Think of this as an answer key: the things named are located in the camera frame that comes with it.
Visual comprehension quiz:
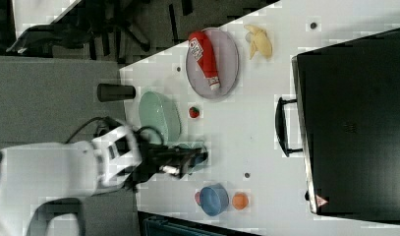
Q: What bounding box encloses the grey round plate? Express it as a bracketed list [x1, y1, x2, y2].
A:
[186, 28, 239, 99]

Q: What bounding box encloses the green bowl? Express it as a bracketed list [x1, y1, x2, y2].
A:
[139, 91, 181, 144]

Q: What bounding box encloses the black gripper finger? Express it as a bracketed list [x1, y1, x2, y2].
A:
[177, 147, 208, 164]

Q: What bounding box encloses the black cylinder post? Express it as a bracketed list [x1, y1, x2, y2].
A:
[96, 84, 137, 102]

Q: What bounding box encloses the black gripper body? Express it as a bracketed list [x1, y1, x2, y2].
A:
[135, 143, 188, 184]

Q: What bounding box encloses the blue cup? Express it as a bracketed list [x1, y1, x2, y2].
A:
[196, 184, 229, 216]

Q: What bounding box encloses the office chair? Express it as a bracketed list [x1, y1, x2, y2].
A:
[6, 0, 150, 55]

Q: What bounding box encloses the red ketchup bottle plush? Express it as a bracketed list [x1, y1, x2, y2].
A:
[189, 31, 220, 90]

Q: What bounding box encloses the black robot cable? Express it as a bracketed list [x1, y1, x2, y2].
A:
[64, 116, 166, 147]

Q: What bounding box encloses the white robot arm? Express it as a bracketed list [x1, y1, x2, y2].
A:
[0, 125, 207, 236]

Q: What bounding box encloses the orange ball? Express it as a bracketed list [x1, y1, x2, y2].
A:
[232, 192, 249, 210]

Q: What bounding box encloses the red strawberry toy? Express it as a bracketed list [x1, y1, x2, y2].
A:
[189, 106, 200, 119]

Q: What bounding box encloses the peeled banana toy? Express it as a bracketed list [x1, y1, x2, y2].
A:
[244, 25, 272, 59]

